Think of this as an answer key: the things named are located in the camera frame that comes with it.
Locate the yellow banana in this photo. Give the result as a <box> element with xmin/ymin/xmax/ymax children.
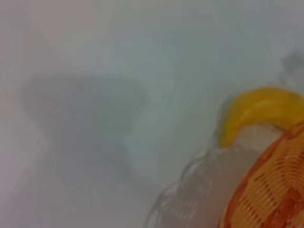
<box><xmin>219</xmin><ymin>87</ymin><xmax>304</xmax><ymax>148</ymax></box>

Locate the orange plastic wire basket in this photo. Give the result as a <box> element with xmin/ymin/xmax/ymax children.
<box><xmin>218</xmin><ymin>120</ymin><xmax>304</xmax><ymax>228</ymax></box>

